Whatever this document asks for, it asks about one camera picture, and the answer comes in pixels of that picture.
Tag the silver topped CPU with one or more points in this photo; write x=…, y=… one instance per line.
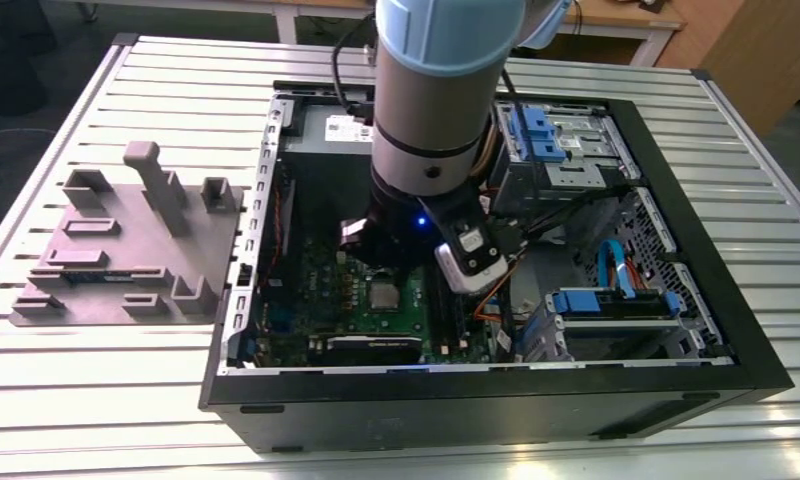
x=385, y=296

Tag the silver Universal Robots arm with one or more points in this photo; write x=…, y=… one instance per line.
x=434, y=100

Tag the CPU socket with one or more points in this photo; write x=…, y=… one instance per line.
x=387, y=311

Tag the green motherboard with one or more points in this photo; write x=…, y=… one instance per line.
x=321, y=300

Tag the black RAM slot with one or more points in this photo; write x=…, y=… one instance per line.
x=456, y=325
x=433, y=325

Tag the black graphics card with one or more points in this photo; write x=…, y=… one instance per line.
x=374, y=350

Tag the grey power supply unit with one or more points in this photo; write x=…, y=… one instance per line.
x=334, y=127

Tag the blue expansion slot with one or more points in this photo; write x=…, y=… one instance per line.
x=282, y=320

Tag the metal optical drive cage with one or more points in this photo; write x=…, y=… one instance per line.
x=574, y=180

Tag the blue plastic drive carrier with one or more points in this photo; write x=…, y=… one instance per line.
x=537, y=135

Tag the hard disk in blue carrier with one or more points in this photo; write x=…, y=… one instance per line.
x=581, y=302

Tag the black open PC case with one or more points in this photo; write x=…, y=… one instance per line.
x=441, y=415

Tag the metal disk bay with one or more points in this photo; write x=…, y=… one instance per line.
x=614, y=325

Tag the grey plastic parts rack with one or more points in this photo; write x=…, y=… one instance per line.
x=141, y=250

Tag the green RAM stick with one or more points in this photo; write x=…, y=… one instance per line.
x=101, y=276

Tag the wooden cabinet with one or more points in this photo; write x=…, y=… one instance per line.
x=761, y=50

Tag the white wrist camera black mount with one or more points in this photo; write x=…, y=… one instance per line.
x=362, y=114
x=474, y=265

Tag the wooden desk white frame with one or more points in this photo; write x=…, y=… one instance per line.
x=628, y=20

